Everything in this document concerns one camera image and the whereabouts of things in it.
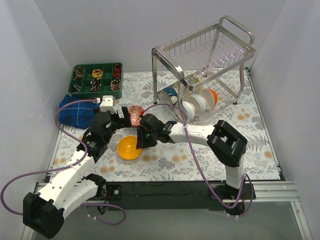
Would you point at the yellow rolled tie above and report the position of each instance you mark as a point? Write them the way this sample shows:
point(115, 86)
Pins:
point(97, 74)

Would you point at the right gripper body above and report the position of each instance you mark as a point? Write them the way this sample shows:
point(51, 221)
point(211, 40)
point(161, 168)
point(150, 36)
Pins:
point(139, 135)

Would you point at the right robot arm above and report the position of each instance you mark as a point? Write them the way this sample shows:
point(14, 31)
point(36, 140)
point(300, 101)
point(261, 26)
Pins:
point(227, 144)

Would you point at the orange black rolled tie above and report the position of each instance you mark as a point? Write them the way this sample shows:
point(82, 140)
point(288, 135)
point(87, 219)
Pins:
point(117, 71)

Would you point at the blue white patterned bowl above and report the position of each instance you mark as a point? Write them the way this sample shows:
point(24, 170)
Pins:
point(135, 112)

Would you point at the blue plaid cloth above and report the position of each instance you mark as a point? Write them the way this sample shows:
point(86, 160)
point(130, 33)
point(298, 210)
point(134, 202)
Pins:
point(79, 115)

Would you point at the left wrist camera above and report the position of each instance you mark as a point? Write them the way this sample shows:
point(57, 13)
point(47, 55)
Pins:
point(107, 104)

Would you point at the orange bowl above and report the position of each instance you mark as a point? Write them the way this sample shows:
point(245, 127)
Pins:
point(126, 148)

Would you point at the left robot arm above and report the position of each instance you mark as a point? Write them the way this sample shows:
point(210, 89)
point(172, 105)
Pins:
point(46, 210)

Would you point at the orange flower patterned plate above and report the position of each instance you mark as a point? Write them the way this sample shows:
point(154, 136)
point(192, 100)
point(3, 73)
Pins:
point(184, 92)

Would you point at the aluminium frame rail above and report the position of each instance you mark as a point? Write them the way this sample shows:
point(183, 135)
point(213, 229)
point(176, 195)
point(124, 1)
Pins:
point(259, 191)

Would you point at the dark floral rolled tie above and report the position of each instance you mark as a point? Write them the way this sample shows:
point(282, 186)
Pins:
point(95, 84)

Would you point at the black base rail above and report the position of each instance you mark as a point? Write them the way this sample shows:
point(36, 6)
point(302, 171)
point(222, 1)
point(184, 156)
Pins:
point(159, 195)

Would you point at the teal rimmed white bowl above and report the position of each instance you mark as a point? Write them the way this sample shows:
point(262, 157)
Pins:
point(170, 94)

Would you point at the stainless steel dish rack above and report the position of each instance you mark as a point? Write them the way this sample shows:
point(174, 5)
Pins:
point(216, 53)

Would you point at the green compartment tray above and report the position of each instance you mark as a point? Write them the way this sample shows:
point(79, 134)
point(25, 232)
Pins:
point(105, 90)

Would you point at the green patterned plate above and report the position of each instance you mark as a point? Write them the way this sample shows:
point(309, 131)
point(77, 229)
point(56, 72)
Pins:
point(193, 80)

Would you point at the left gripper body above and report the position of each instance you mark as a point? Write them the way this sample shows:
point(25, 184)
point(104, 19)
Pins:
point(124, 117)

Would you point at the white bowl front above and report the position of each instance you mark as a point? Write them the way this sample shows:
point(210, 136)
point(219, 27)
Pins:
point(189, 109)

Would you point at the brown rolled tie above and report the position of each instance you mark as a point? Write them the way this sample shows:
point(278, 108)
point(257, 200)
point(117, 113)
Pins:
point(78, 72)

